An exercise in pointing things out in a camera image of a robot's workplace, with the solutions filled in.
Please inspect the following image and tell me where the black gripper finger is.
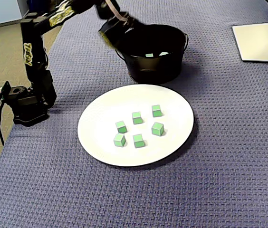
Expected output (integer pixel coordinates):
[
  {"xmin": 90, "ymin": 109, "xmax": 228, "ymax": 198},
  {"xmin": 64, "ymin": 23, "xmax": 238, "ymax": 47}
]
[{"xmin": 99, "ymin": 30, "xmax": 125, "ymax": 52}]

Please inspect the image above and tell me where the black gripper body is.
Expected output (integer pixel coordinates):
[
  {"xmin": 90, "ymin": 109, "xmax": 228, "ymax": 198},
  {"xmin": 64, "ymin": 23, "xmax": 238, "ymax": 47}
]
[{"xmin": 99, "ymin": 16, "xmax": 147, "ymax": 37}]

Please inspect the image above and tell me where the white round plate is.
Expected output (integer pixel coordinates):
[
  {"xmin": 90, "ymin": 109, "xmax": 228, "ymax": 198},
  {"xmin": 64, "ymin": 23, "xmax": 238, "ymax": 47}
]
[{"xmin": 77, "ymin": 83, "xmax": 195, "ymax": 167}]

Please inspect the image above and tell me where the black metal bucket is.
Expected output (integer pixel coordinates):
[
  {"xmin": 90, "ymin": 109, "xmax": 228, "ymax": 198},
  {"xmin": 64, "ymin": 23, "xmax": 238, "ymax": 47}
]
[{"xmin": 115, "ymin": 23, "xmax": 189, "ymax": 85}]

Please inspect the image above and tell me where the blue bin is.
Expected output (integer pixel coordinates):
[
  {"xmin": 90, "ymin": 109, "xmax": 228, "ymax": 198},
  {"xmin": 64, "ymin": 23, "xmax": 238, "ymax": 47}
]
[{"xmin": 26, "ymin": 0, "xmax": 54, "ymax": 12}]

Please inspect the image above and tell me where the silver monitor stand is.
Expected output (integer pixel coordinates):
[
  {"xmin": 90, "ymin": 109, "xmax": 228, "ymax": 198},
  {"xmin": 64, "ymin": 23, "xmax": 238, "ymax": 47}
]
[{"xmin": 232, "ymin": 10, "xmax": 268, "ymax": 64}]

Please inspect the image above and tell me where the blue woven table cloth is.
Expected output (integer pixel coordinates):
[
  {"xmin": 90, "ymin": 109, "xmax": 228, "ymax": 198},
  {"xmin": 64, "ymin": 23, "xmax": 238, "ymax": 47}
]
[{"xmin": 0, "ymin": 0, "xmax": 268, "ymax": 228}]

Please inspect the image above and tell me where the white servo wire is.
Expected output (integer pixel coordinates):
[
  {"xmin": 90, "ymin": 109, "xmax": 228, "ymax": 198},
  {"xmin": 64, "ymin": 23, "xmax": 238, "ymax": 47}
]
[{"xmin": 105, "ymin": 0, "xmax": 130, "ymax": 24}]

